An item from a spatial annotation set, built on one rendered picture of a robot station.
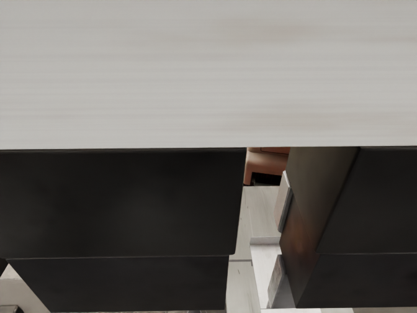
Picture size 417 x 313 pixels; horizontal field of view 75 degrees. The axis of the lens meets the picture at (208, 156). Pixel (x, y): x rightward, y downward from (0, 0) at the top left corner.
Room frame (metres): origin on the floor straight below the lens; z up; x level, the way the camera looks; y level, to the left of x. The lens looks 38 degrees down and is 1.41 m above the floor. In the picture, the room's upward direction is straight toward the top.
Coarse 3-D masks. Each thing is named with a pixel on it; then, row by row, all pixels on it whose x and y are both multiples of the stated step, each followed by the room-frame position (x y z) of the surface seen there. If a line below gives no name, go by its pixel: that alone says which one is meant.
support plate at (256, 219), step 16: (256, 192) 0.40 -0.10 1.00; (272, 192) 0.40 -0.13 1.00; (256, 208) 0.35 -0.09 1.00; (272, 208) 0.35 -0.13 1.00; (240, 224) 0.32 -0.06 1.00; (256, 224) 0.32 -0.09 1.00; (272, 224) 0.32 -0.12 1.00; (240, 240) 0.28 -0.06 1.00; (240, 256) 0.25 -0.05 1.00; (240, 272) 0.22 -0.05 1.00; (240, 288) 0.20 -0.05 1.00; (256, 288) 0.20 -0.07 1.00; (240, 304) 0.17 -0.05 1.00; (256, 304) 0.17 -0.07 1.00
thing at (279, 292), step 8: (280, 256) 0.14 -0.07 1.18; (280, 264) 0.14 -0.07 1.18; (272, 272) 0.15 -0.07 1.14; (280, 272) 0.13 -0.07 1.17; (272, 280) 0.14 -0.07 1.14; (280, 280) 0.13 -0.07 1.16; (288, 280) 0.13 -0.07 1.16; (272, 288) 0.14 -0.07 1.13; (280, 288) 0.13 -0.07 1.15; (288, 288) 0.13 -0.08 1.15; (272, 296) 0.13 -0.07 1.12; (280, 296) 0.13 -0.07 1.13; (288, 296) 0.13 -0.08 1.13; (272, 304) 0.13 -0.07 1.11; (280, 304) 0.13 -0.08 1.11; (288, 304) 0.13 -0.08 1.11
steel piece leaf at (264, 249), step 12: (252, 240) 0.27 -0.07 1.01; (264, 240) 0.27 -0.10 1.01; (276, 240) 0.27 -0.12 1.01; (252, 252) 0.26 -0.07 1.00; (264, 252) 0.26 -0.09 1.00; (276, 252) 0.26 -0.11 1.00; (264, 264) 0.24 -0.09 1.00; (264, 276) 0.21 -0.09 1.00; (264, 288) 0.20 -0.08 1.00; (264, 300) 0.18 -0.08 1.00
